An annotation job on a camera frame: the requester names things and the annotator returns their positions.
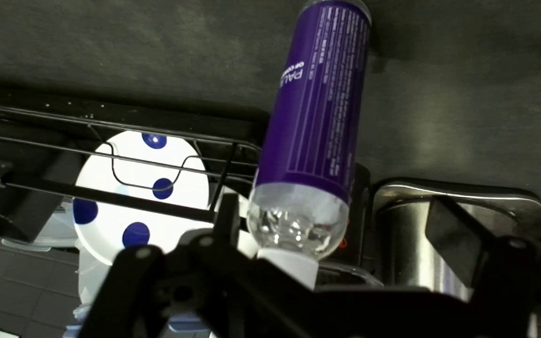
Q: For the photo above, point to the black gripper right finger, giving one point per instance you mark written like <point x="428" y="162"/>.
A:
<point x="515" y="288"/>

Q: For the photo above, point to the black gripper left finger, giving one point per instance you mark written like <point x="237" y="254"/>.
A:
<point x="158" y="293"/>

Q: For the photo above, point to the purple bottle with white cap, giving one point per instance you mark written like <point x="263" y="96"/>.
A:
<point x="314" y="113"/>

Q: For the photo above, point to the white plate with blue dots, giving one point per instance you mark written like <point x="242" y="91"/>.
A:
<point x="113" y="213"/>

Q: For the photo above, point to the stainless steel thermos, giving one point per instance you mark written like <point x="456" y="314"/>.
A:
<point x="402" y="237"/>

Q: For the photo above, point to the black dish rack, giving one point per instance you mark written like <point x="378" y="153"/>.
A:
<point x="32" y="175"/>

